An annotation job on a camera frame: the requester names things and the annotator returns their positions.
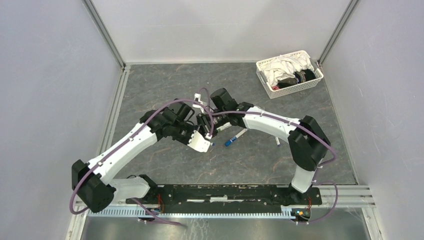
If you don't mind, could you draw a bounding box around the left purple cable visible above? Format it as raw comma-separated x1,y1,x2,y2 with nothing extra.
68,98,215,227

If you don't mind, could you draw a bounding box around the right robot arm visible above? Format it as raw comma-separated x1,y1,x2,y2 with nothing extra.
195,88,335,204

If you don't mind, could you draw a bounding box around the white slotted cable duct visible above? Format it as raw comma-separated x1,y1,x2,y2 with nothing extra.
87,206,296,220

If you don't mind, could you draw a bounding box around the white cloth in basket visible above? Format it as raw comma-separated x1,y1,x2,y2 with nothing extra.
260,53,315,87

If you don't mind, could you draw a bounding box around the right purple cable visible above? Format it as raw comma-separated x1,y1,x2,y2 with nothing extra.
198,87,339,224

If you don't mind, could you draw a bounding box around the white plastic basket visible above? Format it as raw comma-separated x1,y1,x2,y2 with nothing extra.
256,50,324,99

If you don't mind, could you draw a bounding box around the purple cable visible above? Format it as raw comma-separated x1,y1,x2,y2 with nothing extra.
68,98,215,227
198,87,339,224

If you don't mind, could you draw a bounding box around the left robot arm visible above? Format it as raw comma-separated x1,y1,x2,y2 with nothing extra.
69,99,210,215

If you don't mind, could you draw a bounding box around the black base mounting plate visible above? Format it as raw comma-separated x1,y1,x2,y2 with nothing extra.
138,184,323,214

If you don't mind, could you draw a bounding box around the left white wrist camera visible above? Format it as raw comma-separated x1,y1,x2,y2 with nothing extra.
187,130,211,153

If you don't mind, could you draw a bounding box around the black cloth in basket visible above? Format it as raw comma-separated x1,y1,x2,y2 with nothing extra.
276,69,316,89

